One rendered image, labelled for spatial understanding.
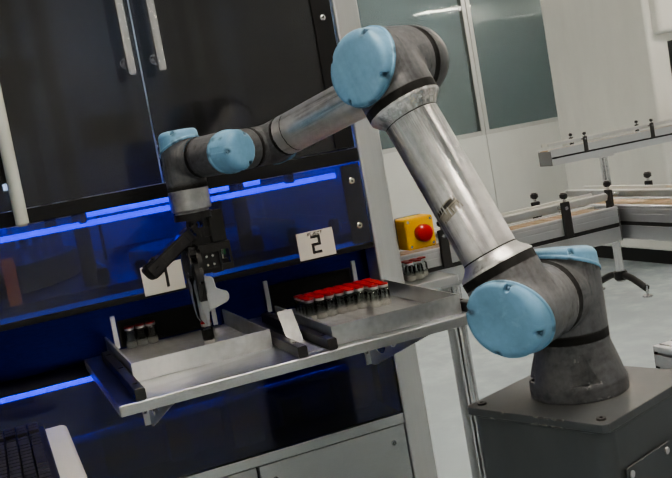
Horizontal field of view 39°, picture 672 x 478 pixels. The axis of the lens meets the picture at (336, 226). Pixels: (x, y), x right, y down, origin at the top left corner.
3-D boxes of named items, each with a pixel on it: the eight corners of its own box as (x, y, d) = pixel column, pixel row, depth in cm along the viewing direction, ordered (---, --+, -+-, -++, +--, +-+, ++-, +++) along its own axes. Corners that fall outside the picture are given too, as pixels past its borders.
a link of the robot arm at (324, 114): (461, 11, 156) (262, 121, 187) (424, 12, 148) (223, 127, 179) (486, 77, 155) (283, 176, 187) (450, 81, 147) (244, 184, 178)
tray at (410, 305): (277, 322, 201) (274, 305, 201) (388, 294, 210) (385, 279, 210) (334, 345, 170) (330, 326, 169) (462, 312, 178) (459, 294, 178)
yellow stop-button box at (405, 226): (395, 249, 222) (390, 219, 221) (423, 243, 224) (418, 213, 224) (410, 251, 215) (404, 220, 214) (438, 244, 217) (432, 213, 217)
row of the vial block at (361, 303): (305, 320, 196) (301, 299, 196) (384, 301, 202) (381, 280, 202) (309, 322, 194) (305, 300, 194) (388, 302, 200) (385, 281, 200)
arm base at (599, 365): (648, 378, 149) (638, 317, 148) (594, 409, 139) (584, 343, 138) (566, 371, 161) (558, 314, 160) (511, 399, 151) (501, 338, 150)
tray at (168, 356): (107, 353, 200) (104, 337, 200) (226, 324, 209) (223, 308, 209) (134, 382, 168) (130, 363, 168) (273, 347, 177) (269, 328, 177)
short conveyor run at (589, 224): (391, 299, 225) (380, 233, 223) (365, 293, 239) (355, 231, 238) (627, 240, 249) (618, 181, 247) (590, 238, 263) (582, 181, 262)
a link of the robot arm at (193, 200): (172, 192, 172) (163, 193, 180) (177, 217, 173) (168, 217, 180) (212, 185, 175) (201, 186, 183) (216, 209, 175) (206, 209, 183)
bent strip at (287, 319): (282, 342, 180) (276, 312, 180) (296, 338, 181) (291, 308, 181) (307, 353, 167) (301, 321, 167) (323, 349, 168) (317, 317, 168)
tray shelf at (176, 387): (85, 368, 198) (83, 359, 198) (387, 293, 223) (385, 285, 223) (120, 417, 154) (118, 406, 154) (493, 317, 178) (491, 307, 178)
